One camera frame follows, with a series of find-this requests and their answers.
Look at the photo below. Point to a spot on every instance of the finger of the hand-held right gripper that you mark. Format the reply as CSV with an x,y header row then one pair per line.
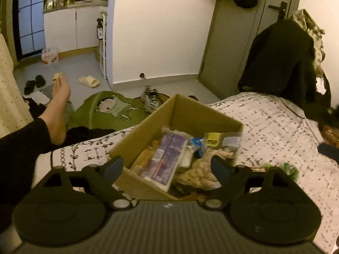
x,y
329,153

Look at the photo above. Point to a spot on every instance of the dark cloth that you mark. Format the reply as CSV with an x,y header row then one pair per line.
x,y
87,135

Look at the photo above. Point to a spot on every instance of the small blue packet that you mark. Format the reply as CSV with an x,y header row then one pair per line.
x,y
197,143

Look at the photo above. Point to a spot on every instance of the grey-green door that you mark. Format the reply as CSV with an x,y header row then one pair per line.
x,y
233,45

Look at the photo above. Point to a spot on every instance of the dark bottle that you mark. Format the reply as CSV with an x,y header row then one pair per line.
x,y
100,30

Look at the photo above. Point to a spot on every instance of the black door stopper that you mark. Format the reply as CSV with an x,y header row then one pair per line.
x,y
143,75

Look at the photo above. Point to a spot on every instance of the green snack packet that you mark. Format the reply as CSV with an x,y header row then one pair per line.
x,y
268,166
290,172

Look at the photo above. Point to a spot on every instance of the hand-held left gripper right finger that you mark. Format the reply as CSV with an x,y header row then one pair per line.
x,y
220,169

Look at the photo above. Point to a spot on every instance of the beige slipper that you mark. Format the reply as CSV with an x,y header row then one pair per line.
x,y
88,81

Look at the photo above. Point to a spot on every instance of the camouflage clothing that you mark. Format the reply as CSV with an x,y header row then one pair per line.
x,y
311,31

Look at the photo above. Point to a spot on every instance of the wicker basket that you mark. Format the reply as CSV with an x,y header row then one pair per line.
x,y
331,134

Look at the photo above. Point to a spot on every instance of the cream curtain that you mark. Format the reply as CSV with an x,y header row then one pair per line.
x,y
10,92

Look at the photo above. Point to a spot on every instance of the black slippers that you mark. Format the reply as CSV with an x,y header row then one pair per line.
x,y
34,84

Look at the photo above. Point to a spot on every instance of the white clothing tag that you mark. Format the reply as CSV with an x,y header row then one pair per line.
x,y
321,86

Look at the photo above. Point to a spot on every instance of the purple and white snack packet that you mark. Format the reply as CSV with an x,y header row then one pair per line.
x,y
166,161

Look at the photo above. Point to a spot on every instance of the clear bag of nuts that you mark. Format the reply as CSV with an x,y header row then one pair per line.
x,y
201,169

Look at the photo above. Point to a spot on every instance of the black jacket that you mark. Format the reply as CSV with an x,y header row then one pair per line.
x,y
280,58

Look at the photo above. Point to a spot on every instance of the orange snack packet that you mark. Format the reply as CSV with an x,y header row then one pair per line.
x,y
144,161

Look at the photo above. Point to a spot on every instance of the white patterned bed cover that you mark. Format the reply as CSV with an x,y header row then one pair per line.
x,y
278,132

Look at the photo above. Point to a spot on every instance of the green cartoon rug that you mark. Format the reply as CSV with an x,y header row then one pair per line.
x,y
111,108

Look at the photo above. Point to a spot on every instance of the grey sneaker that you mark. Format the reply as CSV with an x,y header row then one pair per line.
x,y
149,99

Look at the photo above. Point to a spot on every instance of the plastic wrapped pack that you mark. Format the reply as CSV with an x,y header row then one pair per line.
x,y
49,56

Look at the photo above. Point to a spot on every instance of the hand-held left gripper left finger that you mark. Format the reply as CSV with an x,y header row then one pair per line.
x,y
114,168

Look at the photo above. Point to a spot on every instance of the person's leg in black trousers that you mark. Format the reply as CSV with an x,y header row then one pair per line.
x,y
18,158

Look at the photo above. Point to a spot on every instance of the brown cardboard box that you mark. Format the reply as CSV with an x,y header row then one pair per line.
x,y
185,113

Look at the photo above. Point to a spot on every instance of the white storage rack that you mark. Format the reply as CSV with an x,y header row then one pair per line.
x,y
103,50

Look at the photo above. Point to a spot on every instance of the white kitchen cabinet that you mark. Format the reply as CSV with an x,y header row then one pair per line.
x,y
66,29

